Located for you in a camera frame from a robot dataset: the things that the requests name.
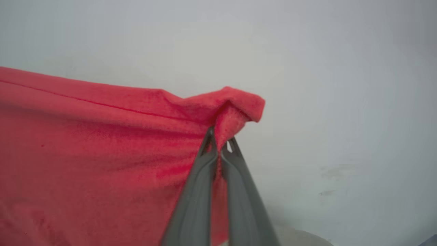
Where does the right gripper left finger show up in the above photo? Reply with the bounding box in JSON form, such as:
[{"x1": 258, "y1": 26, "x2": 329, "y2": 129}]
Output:
[{"x1": 160, "y1": 127, "x2": 219, "y2": 246}]

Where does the grey fabric sofa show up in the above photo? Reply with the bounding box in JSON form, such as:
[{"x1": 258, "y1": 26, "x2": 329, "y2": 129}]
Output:
[{"x1": 218, "y1": 225, "x2": 334, "y2": 246}]

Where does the red garment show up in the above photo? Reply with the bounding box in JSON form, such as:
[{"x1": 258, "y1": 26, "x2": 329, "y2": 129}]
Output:
[{"x1": 0, "y1": 66, "x2": 266, "y2": 246}]

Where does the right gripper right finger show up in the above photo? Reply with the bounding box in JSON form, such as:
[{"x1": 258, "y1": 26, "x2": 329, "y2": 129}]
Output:
[{"x1": 221, "y1": 137, "x2": 280, "y2": 246}]

